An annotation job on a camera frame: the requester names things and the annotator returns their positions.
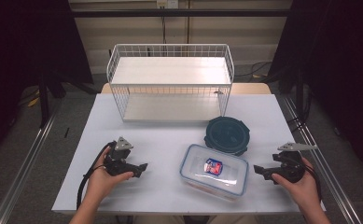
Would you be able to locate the yellow floor tape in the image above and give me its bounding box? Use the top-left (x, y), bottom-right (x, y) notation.
top-left (26, 90), bottom-right (42, 108)

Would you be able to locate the black metal stand post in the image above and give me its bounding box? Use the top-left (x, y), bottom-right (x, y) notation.
top-left (37, 73), bottom-right (51, 129)

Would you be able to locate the black wall cable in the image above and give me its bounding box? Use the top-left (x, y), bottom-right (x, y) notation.
top-left (161, 15), bottom-right (168, 45)
top-left (186, 0), bottom-right (191, 45)

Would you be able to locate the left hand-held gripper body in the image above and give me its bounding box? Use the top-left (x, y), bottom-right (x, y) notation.
top-left (104, 135), bottom-right (140, 177)

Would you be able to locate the aluminium floor rail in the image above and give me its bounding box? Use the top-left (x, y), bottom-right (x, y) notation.
top-left (0, 99), bottom-right (64, 224)
top-left (281, 95), bottom-right (363, 224)

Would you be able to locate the dark curtain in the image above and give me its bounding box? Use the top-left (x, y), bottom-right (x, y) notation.
top-left (267, 0), bottom-right (363, 180)
top-left (0, 0), bottom-right (93, 164)

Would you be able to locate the black floor cable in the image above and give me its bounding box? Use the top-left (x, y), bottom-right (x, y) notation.
top-left (233, 61), bottom-right (274, 79)

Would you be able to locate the white wall socket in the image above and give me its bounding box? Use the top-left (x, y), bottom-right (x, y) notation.
top-left (156, 0), bottom-right (179, 9)

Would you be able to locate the light wooden table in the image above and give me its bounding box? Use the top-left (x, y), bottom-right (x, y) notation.
top-left (100, 82), bottom-right (272, 95)

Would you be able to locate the round dark teal container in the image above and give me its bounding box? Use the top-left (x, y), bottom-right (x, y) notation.
top-left (203, 116), bottom-right (252, 157)

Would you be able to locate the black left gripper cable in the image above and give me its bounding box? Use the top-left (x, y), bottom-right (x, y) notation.
top-left (76, 141), bottom-right (117, 211)

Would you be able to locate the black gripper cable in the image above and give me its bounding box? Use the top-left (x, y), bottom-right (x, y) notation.
top-left (76, 141), bottom-right (117, 211)
top-left (300, 161), bottom-right (324, 202)

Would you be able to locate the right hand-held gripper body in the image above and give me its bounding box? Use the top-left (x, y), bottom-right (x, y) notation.
top-left (272, 142), bottom-right (318, 184)

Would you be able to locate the white wire shelf rack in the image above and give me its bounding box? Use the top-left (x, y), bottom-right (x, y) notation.
top-left (106, 43), bottom-right (235, 123)

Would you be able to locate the person's right hand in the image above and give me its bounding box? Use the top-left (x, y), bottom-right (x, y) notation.
top-left (271, 157), bottom-right (322, 212)

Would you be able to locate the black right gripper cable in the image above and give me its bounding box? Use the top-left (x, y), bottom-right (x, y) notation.
top-left (300, 161), bottom-right (324, 202)

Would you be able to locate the black horizontal frame bar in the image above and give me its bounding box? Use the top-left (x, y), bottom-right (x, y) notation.
top-left (68, 8), bottom-right (295, 19)

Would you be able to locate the clear rectangular food container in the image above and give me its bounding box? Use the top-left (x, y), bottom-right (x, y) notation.
top-left (178, 143), bottom-right (250, 200)

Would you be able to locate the person's left hand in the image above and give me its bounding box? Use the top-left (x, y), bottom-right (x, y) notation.
top-left (87, 146), bottom-right (135, 203)

